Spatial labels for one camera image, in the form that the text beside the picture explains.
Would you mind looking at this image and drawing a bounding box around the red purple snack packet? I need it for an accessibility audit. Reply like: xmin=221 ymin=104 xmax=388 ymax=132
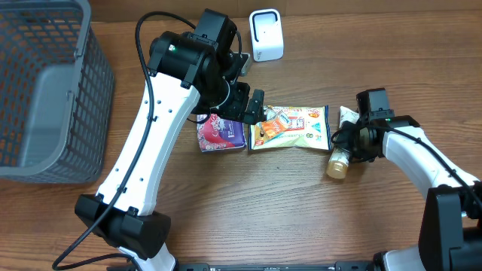
xmin=197 ymin=114 xmax=246 ymax=152

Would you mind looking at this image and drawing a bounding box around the white cosmetic tube gold cap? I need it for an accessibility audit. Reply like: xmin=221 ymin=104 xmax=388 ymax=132
xmin=326 ymin=106 xmax=359 ymax=179

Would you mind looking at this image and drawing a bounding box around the yellow orange snack bag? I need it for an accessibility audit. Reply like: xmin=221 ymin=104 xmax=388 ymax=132
xmin=249 ymin=105 xmax=331 ymax=151

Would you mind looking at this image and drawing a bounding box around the orange Kleenex tissue pack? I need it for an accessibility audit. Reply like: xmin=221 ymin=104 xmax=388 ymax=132
xmin=261 ymin=111 xmax=291 ymax=140

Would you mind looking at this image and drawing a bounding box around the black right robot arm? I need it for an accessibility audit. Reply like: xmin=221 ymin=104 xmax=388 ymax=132
xmin=249 ymin=88 xmax=481 ymax=271

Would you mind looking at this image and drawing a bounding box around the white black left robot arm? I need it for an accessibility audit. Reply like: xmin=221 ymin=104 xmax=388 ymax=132
xmin=75 ymin=9 xmax=264 ymax=270

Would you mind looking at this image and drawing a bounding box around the white barcode scanner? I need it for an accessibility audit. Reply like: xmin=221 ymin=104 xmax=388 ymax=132
xmin=249 ymin=8 xmax=284 ymax=62

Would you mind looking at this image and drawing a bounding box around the grey plastic mesh basket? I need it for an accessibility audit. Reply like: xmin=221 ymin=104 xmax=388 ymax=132
xmin=1 ymin=0 xmax=114 ymax=184

